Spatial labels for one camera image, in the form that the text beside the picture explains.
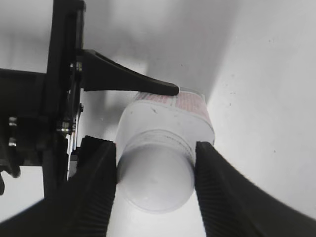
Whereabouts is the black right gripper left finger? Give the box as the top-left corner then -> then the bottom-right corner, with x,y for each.
0,136 -> 117,237

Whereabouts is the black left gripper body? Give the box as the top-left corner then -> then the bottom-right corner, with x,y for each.
0,0 -> 85,197

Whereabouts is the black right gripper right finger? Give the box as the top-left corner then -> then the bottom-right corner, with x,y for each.
195,142 -> 316,237

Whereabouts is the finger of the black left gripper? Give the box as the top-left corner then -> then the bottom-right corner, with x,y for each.
68,138 -> 80,178
82,50 -> 179,96

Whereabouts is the white bottle cap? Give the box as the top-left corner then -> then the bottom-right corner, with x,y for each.
118,144 -> 194,214

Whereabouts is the white yili changqing yogurt bottle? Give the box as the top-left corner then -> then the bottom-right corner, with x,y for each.
116,86 -> 215,184

